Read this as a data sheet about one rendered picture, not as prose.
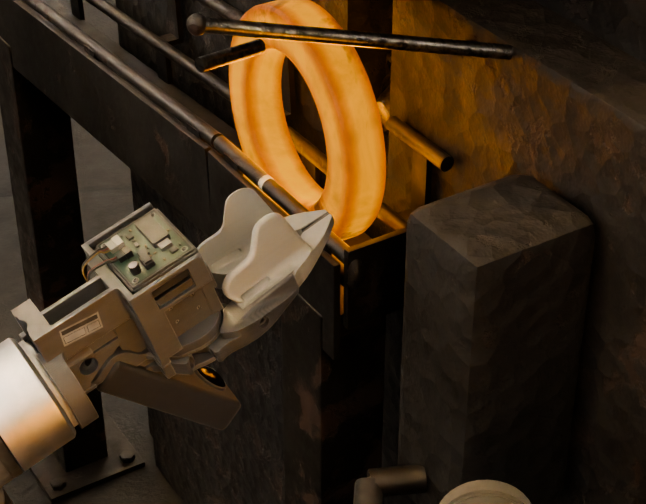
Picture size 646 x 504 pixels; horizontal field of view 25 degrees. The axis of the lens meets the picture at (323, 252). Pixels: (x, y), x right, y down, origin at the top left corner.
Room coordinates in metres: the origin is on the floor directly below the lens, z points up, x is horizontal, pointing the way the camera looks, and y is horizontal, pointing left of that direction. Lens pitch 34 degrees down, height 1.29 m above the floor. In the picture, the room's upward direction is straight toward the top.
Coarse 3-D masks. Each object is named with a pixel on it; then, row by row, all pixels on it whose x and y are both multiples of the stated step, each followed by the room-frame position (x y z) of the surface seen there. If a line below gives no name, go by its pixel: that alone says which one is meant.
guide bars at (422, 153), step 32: (96, 0) 1.35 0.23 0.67; (160, 64) 1.25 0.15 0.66; (192, 64) 1.18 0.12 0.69; (288, 64) 1.08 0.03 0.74; (224, 96) 1.12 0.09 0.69; (288, 96) 1.08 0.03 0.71; (288, 128) 1.04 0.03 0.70; (320, 160) 0.99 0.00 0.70; (416, 160) 0.92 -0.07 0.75; (448, 160) 0.89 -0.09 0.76; (416, 192) 0.92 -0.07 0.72
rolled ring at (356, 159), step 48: (288, 0) 0.98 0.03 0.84; (288, 48) 0.95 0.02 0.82; (336, 48) 0.92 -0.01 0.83; (240, 96) 1.02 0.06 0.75; (336, 96) 0.89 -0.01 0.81; (240, 144) 1.02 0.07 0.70; (288, 144) 1.00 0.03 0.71; (336, 144) 0.89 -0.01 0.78; (384, 144) 0.89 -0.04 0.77; (288, 192) 0.96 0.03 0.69; (336, 192) 0.89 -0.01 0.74
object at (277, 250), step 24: (264, 216) 0.77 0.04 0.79; (264, 240) 0.77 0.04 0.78; (288, 240) 0.78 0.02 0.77; (312, 240) 0.79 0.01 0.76; (240, 264) 0.76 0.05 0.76; (264, 264) 0.76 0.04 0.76; (288, 264) 0.77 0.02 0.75; (312, 264) 0.78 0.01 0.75; (240, 288) 0.75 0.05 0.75; (264, 288) 0.76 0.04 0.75
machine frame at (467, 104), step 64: (128, 0) 1.37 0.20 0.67; (192, 0) 1.24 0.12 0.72; (256, 0) 1.14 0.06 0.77; (320, 0) 1.05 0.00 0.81; (384, 0) 1.04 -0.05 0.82; (448, 0) 0.92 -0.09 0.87; (512, 0) 0.92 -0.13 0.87; (576, 0) 0.88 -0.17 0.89; (640, 0) 0.84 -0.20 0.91; (384, 64) 1.04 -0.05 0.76; (448, 64) 0.91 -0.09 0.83; (512, 64) 0.85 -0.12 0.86; (576, 64) 0.82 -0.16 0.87; (640, 64) 0.82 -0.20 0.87; (320, 128) 1.05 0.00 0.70; (448, 128) 0.91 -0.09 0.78; (512, 128) 0.85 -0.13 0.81; (576, 128) 0.79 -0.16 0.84; (640, 128) 0.75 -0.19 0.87; (384, 192) 0.97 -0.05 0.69; (448, 192) 0.90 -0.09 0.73; (576, 192) 0.79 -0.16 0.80; (640, 192) 0.74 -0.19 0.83; (640, 256) 0.74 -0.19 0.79; (640, 320) 0.73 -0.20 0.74; (256, 384) 1.16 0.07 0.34; (384, 384) 0.96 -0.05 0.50; (640, 384) 0.72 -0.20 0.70; (192, 448) 1.30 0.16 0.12; (256, 448) 1.16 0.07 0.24; (384, 448) 0.96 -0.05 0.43; (576, 448) 0.76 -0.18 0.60; (640, 448) 0.71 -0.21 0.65
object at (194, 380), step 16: (112, 368) 0.71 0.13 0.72; (128, 368) 0.71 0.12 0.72; (144, 368) 0.72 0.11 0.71; (208, 368) 0.77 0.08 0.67; (112, 384) 0.71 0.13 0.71; (128, 384) 0.71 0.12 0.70; (144, 384) 0.72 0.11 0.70; (160, 384) 0.72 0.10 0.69; (176, 384) 0.73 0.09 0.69; (192, 384) 0.74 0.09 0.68; (208, 384) 0.75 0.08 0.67; (224, 384) 0.76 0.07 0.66; (128, 400) 0.71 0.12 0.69; (144, 400) 0.72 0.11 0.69; (160, 400) 0.72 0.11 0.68; (176, 400) 0.73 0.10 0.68; (192, 400) 0.73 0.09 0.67; (208, 400) 0.74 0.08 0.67; (224, 400) 0.75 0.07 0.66; (192, 416) 0.73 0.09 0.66; (208, 416) 0.74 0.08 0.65; (224, 416) 0.75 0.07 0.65
